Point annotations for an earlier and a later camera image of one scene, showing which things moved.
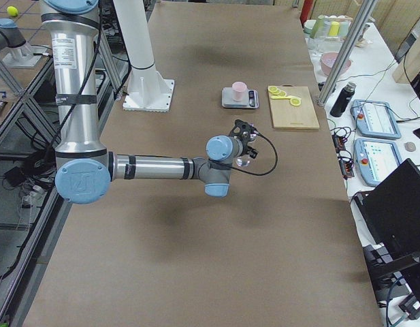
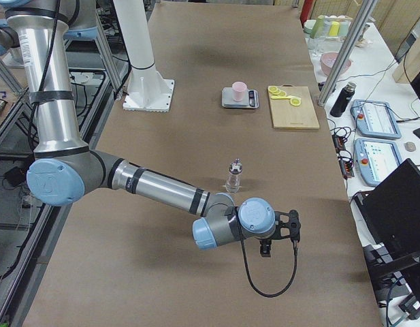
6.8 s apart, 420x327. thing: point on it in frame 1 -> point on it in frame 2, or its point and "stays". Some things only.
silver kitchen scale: x=250 y=100 stays
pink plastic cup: x=239 y=89 stays
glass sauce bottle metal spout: x=244 y=160 -> x=233 y=178
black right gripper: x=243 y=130 -> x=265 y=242
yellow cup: x=334 y=28 stays
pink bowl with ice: x=327 y=60 stays
